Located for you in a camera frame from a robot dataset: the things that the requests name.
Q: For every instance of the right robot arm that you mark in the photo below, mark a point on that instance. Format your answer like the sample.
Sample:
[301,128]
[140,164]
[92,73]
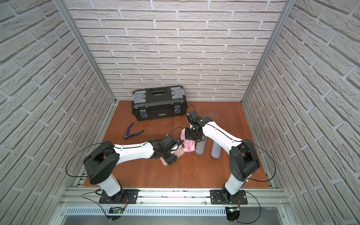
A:
[243,157]

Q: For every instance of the pink microfibre cloth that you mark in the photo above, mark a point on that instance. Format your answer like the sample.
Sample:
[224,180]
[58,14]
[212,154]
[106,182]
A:
[188,145]

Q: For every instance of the aluminium mounting rail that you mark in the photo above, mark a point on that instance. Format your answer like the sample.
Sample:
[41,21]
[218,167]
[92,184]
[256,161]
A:
[198,197]

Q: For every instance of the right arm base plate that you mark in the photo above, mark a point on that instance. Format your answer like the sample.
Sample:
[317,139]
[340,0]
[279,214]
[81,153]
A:
[219,196]

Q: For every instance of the pink eyeglass case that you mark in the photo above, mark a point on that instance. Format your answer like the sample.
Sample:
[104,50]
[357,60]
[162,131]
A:
[177,154]

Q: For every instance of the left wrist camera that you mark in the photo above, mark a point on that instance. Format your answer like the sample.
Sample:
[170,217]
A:
[179,142]

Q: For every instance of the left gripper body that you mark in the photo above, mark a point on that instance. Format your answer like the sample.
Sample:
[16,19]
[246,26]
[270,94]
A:
[174,150]

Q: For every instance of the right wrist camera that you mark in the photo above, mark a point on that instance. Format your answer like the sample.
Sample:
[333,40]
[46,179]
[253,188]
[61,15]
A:
[193,118]

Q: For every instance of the black plastic toolbox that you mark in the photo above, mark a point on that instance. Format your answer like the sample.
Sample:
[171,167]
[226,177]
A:
[158,103]

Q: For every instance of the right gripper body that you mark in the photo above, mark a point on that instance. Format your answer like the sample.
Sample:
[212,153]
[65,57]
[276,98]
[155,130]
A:
[190,134]

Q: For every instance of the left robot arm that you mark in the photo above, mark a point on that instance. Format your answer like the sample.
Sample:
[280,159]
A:
[101,162]

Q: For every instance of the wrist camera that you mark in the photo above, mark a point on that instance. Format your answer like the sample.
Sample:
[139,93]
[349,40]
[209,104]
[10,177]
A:
[179,142]
[193,118]

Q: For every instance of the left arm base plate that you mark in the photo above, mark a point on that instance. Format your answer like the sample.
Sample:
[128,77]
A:
[124,196]

